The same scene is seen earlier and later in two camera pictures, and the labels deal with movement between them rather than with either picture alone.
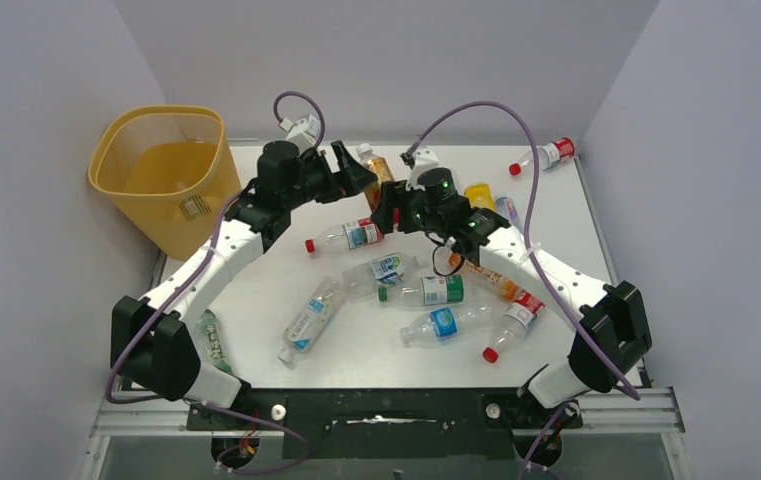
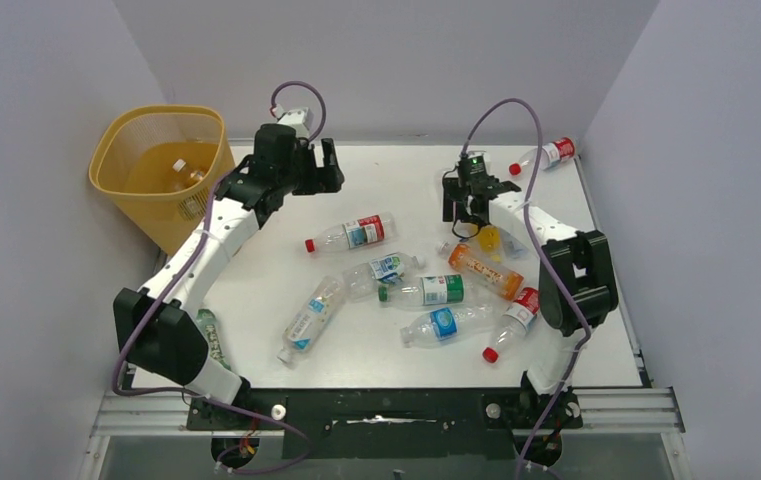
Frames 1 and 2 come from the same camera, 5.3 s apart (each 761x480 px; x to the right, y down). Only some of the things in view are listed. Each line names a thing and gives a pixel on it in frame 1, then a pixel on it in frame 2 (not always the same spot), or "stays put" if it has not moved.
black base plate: (389, 423) stays put
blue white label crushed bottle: (361, 281) stays put
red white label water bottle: (352, 234) stays put
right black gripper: (389, 216) → (471, 193)
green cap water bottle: (428, 290) stays put
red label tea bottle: (382, 170) → (194, 175)
